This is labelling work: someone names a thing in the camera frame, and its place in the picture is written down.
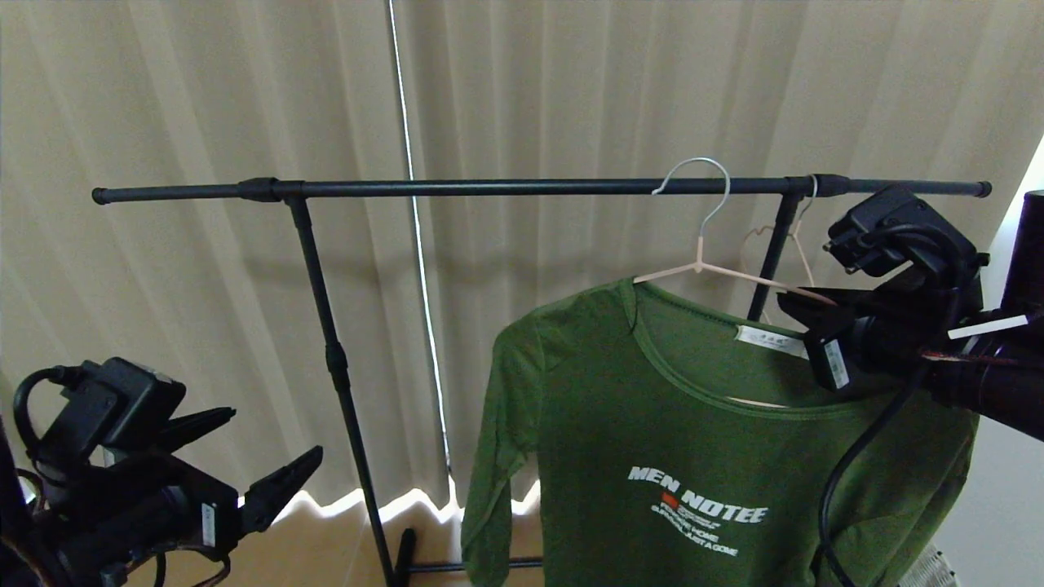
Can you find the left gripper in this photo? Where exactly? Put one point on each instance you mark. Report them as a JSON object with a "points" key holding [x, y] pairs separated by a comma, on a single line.
{"points": [[147, 514]]}

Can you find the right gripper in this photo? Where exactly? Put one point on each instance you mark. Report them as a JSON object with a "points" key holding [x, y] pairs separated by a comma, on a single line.
{"points": [[889, 342]]}

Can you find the pink clothes hanger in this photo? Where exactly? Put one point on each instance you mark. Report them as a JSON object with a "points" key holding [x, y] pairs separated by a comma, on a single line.
{"points": [[710, 267], [803, 257]]}

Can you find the green printed shirt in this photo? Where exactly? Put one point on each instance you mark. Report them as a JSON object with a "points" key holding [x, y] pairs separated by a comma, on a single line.
{"points": [[587, 424]]}

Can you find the white laundry basket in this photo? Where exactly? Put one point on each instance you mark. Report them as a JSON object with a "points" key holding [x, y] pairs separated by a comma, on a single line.
{"points": [[930, 571]]}

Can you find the black clothes rack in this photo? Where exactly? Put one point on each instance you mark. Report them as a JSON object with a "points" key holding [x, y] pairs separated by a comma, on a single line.
{"points": [[489, 187]]}

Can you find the beige curtain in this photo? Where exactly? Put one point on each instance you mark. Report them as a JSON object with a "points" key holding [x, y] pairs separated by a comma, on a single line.
{"points": [[204, 98]]}

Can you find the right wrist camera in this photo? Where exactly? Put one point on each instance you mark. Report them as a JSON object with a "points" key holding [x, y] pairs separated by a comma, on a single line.
{"points": [[889, 228]]}

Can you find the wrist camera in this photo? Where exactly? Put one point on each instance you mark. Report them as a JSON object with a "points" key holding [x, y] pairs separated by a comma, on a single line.
{"points": [[114, 408], [889, 228]]}

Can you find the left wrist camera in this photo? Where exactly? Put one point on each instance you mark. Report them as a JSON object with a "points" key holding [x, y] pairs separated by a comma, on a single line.
{"points": [[114, 408]]}

